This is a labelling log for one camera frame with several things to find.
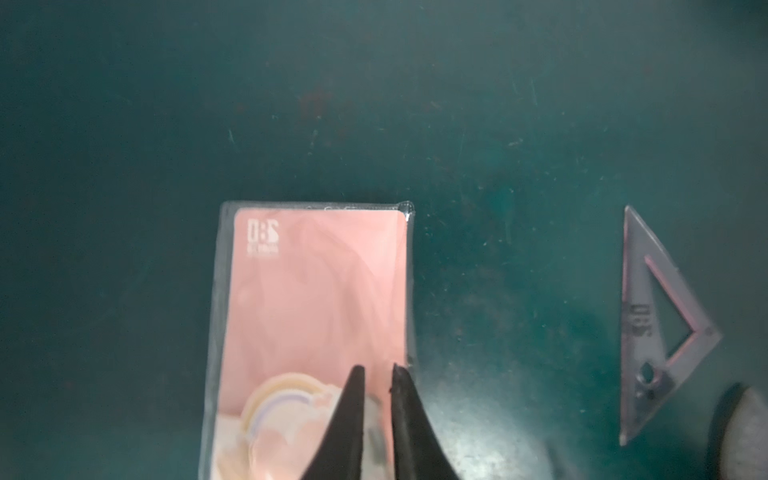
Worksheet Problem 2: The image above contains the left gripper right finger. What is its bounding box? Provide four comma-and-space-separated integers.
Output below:
390, 364, 459, 480

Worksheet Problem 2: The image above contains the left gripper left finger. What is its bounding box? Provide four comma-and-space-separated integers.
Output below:
301, 365, 366, 480

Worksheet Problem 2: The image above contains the clear pink triangle ruler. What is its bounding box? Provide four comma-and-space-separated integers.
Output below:
619, 205, 722, 447

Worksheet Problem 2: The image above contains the clear protractor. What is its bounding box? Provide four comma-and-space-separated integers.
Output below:
718, 387, 767, 480

